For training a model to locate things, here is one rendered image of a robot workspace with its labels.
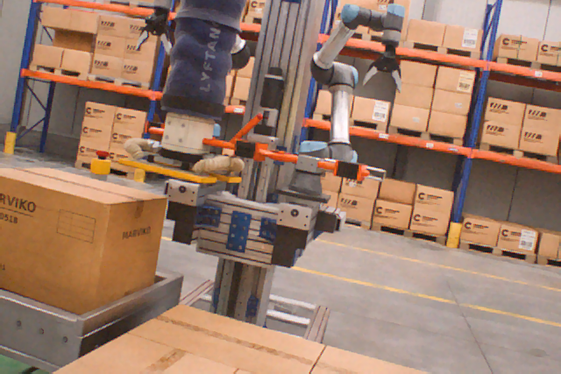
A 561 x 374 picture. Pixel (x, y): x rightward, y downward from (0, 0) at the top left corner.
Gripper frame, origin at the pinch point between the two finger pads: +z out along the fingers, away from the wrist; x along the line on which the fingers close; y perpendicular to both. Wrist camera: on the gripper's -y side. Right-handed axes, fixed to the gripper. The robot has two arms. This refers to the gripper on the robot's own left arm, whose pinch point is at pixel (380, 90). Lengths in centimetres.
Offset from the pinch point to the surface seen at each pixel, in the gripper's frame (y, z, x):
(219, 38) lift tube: -46, -3, 55
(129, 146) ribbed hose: -48, 38, 80
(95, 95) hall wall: 808, 14, 585
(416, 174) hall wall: 808, 52, -77
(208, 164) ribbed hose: -54, 39, 49
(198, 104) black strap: -49, 20, 57
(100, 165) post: 12, 55, 122
